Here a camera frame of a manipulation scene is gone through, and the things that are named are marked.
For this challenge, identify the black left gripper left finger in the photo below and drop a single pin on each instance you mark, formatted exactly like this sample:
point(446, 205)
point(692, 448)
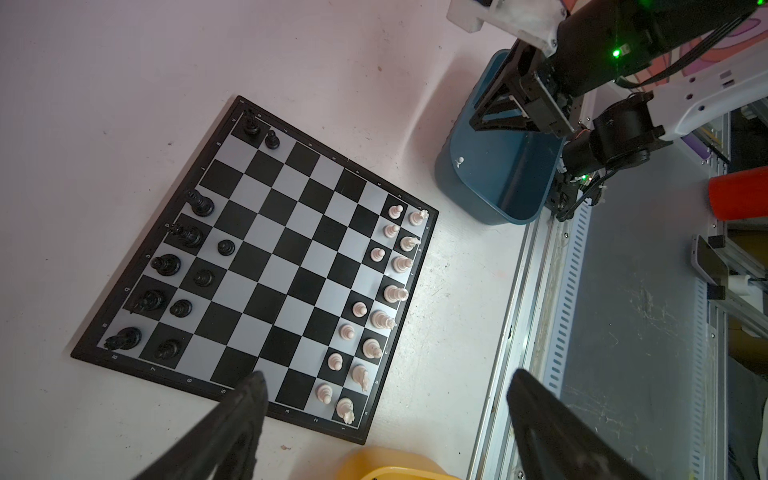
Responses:
point(224, 443)

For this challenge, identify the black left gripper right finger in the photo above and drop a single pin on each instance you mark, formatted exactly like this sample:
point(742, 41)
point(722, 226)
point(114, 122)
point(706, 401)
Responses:
point(552, 442)

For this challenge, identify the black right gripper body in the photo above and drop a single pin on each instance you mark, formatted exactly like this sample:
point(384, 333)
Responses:
point(524, 96)

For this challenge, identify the white knight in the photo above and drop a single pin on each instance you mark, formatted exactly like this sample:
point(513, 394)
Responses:
point(409, 243)

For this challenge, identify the white pawn g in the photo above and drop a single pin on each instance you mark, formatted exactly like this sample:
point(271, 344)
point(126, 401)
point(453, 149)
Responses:
point(391, 230)

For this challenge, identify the white bishop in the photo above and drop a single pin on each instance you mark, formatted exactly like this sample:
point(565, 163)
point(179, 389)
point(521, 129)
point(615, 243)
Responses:
point(401, 264)

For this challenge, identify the white pawn f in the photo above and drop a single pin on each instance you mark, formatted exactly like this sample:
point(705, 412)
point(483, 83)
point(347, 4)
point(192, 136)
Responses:
point(377, 254)

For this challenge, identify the white king chess piece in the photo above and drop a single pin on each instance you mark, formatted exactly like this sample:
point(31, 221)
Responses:
point(395, 294)

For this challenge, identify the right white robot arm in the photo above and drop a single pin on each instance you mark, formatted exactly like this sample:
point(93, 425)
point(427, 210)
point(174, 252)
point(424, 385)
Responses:
point(584, 75)

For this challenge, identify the black rook chess piece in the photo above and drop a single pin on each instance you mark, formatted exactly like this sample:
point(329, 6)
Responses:
point(125, 339)

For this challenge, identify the white knight chess piece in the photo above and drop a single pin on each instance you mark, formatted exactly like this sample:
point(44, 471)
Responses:
point(361, 376)

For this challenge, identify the black knight chess piece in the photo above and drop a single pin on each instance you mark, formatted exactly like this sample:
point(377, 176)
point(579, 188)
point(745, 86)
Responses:
point(150, 300)

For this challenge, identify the white bishop chess piece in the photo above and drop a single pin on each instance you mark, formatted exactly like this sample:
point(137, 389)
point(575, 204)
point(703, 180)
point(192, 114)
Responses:
point(372, 349)

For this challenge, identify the black bishop chess piece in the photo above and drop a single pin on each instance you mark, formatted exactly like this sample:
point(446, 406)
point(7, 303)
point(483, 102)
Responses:
point(166, 264)

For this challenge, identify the black white chess board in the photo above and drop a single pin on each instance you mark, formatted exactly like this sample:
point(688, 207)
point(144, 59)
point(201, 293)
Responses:
point(304, 219)

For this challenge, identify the white queen chess piece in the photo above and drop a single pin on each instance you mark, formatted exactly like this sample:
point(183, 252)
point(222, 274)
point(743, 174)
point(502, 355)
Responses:
point(381, 320)

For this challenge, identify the black queen chess piece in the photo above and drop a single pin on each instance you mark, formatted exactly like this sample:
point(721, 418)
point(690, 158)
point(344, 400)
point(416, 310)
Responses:
point(186, 236)

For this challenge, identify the black king chess piece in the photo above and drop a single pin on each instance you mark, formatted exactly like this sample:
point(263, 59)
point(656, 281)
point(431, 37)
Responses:
point(200, 205)

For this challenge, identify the teal plastic tray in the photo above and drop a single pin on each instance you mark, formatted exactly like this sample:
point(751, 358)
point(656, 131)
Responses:
point(507, 175)

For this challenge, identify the black pawn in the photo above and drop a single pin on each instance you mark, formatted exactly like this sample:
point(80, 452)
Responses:
point(203, 278)
point(226, 247)
point(181, 308)
point(272, 141)
point(167, 350)

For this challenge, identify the white pawn a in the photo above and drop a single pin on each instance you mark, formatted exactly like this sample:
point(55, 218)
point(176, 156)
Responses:
point(324, 393)

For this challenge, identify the white rook left corner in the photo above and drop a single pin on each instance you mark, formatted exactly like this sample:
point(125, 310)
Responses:
point(345, 410)

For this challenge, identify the white rook corner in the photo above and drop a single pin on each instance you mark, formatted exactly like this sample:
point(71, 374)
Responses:
point(418, 217)
point(345, 410)

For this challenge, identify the white pawn b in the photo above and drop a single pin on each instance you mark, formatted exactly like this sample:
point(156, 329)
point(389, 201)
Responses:
point(335, 362)

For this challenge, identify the yellow plastic tray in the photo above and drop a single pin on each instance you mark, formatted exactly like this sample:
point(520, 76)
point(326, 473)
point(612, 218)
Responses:
point(375, 462)

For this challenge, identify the white pawn c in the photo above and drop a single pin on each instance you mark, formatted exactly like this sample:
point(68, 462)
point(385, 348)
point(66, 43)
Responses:
point(347, 332)

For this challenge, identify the white rook right corner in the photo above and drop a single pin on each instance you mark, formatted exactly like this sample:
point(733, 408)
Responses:
point(418, 217)

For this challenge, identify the white pawn right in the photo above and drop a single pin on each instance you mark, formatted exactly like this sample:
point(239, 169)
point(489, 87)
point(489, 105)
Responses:
point(395, 211)

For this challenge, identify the white pawn d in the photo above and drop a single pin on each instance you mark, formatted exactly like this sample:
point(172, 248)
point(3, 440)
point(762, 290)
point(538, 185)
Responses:
point(359, 309)

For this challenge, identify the red cylinder object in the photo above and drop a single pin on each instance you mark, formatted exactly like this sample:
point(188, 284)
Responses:
point(739, 196)

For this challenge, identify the black pawn far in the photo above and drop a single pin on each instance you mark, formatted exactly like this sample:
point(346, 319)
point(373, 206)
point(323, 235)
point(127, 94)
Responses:
point(272, 141)

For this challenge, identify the black rook far corner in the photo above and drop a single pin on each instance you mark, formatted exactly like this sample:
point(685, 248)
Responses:
point(251, 126)

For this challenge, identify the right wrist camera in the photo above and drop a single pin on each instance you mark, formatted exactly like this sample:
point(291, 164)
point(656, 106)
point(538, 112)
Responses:
point(534, 22)

